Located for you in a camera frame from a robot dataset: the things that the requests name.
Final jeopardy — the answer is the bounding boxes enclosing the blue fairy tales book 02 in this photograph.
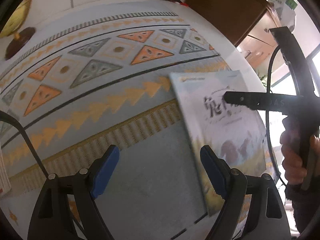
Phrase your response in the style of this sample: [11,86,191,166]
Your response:
[0,149,11,197]

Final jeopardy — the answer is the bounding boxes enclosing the person's right hand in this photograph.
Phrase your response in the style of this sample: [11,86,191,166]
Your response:
[280,130,319,185]

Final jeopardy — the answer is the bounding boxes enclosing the small floor green plant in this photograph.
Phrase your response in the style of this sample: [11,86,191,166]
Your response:
[257,72,267,88]

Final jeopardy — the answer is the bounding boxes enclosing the dark brown wooden cabinet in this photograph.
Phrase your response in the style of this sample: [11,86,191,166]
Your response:
[185,0,281,69]

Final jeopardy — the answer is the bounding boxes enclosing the patterned blue table mat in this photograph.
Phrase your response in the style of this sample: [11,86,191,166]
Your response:
[0,0,251,240]

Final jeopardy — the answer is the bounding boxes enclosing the green white boxes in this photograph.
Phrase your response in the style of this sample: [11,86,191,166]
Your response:
[268,0,296,32]

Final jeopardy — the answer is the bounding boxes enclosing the antique yellow globe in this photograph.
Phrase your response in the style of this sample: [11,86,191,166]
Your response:
[1,0,36,60]

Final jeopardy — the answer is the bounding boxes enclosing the black cable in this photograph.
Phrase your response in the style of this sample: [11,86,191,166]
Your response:
[265,44,288,186]

